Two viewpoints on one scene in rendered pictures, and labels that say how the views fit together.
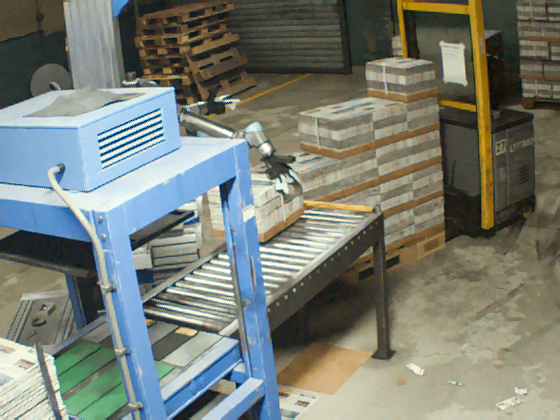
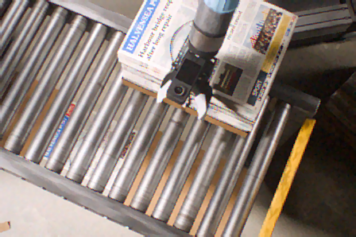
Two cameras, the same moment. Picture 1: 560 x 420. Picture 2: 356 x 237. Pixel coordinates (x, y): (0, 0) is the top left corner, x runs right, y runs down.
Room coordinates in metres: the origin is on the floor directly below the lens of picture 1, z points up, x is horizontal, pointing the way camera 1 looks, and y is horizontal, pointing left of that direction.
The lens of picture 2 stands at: (3.59, -0.43, 2.22)
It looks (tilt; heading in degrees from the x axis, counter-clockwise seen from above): 75 degrees down; 74
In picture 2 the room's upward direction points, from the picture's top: 7 degrees clockwise
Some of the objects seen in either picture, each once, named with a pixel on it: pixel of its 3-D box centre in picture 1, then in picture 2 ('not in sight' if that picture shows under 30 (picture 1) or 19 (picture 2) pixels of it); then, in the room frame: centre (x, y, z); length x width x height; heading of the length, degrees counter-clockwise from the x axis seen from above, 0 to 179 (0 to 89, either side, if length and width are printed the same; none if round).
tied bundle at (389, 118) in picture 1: (371, 121); not in sight; (5.06, -0.64, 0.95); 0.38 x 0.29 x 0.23; 34
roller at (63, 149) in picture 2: (270, 258); (87, 100); (3.45, 0.06, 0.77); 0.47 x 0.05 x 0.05; 56
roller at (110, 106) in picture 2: (278, 252); (108, 110); (3.51, 0.02, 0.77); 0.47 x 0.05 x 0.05; 56
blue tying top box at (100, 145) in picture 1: (68, 134); not in sight; (2.56, 0.65, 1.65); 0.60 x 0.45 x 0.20; 56
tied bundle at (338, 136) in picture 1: (336, 131); not in sight; (4.90, -0.40, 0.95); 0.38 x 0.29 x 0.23; 34
